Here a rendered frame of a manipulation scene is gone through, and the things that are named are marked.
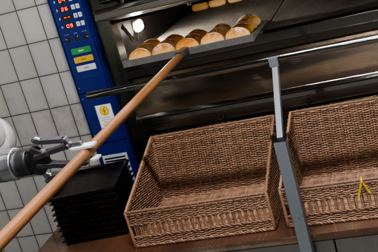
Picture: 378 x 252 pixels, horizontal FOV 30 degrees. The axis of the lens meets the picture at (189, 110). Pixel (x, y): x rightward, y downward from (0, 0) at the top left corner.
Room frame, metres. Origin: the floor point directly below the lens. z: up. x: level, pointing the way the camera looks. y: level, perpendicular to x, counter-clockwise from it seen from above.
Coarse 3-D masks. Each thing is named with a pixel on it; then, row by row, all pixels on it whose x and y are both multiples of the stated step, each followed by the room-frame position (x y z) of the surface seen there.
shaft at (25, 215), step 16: (176, 64) 2.52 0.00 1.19; (160, 80) 2.34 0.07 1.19; (144, 96) 2.17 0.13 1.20; (128, 112) 2.02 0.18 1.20; (112, 128) 1.90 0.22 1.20; (96, 144) 1.79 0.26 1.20; (80, 160) 1.69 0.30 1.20; (64, 176) 1.59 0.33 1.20; (48, 192) 1.51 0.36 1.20; (32, 208) 1.44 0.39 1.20; (16, 224) 1.37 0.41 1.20; (0, 240) 1.31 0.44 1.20
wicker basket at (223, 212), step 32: (192, 128) 2.79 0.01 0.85; (224, 128) 2.74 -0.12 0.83; (256, 128) 2.69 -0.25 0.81; (160, 160) 2.81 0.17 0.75; (192, 160) 2.76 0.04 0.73; (224, 160) 2.72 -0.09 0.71; (256, 160) 2.67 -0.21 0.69; (160, 192) 2.77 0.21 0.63; (192, 192) 2.74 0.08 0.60; (224, 192) 2.67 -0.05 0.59; (256, 192) 2.25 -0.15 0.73; (128, 224) 2.41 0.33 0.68; (160, 224) 2.53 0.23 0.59; (192, 224) 2.33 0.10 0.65; (224, 224) 2.30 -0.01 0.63; (256, 224) 2.26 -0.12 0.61
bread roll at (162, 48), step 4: (160, 44) 2.77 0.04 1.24; (164, 44) 2.77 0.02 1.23; (168, 44) 2.76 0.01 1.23; (156, 48) 2.77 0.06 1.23; (160, 48) 2.76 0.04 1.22; (164, 48) 2.75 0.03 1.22; (168, 48) 2.75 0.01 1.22; (172, 48) 2.76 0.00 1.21; (152, 52) 2.78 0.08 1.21; (156, 52) 2.76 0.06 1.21; (160, 52) 2.75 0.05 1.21
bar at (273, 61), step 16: (304, 48) 2.29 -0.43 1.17; (320, 48) 2.26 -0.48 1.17; (336, 48) 2.25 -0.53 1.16; (240, 64) 2.36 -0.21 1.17; (256, 64) 2.34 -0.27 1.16; (272, 64) 2.31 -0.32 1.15; (176, 80) 2.43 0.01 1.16; (96, 96) 2.54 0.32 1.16; (288, 144) 2.13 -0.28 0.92; (288, 160) 2.10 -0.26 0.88; (288, 176) 2.10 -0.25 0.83; (288, 192) 2.11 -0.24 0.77; (304, 224) 2.10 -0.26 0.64; (304, 240) 2.10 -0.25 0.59
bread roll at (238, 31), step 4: (236, 28) 2.66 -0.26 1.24; (240, 28) 2.66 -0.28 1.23; (244, 28) 2.66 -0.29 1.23; (228, 32) 2.67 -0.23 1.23; (232, 32) 2.66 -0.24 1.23; (236, 32) 2.65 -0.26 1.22; (240, 32) 2.65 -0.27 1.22; (244, 32) 2.65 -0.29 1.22; (248, 32) 2.65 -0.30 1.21; (228, 36) 2.67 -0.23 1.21; (232, 36) 2.65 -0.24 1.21; (236, 36) 2.65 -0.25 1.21; (240, 36) 2.64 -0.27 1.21
